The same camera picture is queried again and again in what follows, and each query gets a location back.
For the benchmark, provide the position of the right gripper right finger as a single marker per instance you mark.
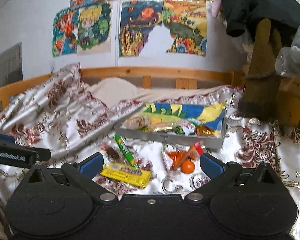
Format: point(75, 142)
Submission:
point(221, 175)

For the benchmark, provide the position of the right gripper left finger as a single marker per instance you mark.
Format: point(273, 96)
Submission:
point(80, 175)

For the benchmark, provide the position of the small orange tangerine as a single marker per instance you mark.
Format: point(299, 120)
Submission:
point(187, 166)

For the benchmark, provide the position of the dark date snack packet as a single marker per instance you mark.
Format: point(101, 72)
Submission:
point(110, 155)

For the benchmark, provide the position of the yellow snack bar wrapper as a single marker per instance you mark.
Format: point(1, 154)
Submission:
point(127, 174)

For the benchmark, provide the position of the gold foil snack packet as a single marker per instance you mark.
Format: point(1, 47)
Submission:
point(204, 131)

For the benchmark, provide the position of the clear orange snack bag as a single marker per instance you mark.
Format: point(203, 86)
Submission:
point(173, 158)

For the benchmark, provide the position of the green candy stick pack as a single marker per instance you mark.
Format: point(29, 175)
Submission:
point(126, 153)

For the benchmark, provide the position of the white green seaweed snack bag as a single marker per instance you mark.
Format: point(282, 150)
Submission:
point(186, 127)

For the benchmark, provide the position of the nut bar snack pack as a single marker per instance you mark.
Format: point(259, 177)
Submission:
point(136, 123)

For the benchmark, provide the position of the rice cracker pack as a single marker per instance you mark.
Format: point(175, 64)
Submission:
point(161, 126)

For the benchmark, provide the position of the grey tray with drawing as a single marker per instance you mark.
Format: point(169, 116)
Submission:
point(211, 116)

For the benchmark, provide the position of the floral satin bedspread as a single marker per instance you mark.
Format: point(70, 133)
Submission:
point(63, 116)

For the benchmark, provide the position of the brown hanging coat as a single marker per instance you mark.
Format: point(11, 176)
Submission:
point(262, 83)

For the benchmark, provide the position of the cream pillow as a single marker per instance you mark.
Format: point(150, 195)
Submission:
point(112, 90)

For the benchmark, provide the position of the wooden shelf furniture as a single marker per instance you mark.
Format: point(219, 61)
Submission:
point(288, 102)

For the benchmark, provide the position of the red-haired girl drawing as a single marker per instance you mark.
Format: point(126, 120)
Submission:
point(63, 36)

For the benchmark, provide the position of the plastic bag of clothes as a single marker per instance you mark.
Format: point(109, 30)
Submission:
point(288, 60)

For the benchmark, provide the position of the blond boy drawing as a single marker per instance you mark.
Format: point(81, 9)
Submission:
point(94, 28)

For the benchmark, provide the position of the countryside landscape drawing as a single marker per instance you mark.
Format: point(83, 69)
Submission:
point(187, 23)

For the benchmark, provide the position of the swirling night sky drawing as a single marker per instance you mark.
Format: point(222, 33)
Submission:
point(138, 19)

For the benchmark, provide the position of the pink cloth piece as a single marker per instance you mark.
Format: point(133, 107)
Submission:
point(216, 8)

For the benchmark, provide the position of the black hanging garment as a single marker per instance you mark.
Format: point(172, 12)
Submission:
point(245, 15)

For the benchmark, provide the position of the wooden bed rail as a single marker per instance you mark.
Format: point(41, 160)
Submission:
point(184, 78)

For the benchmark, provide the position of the white wall pipe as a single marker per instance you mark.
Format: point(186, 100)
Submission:
point(117, 30)

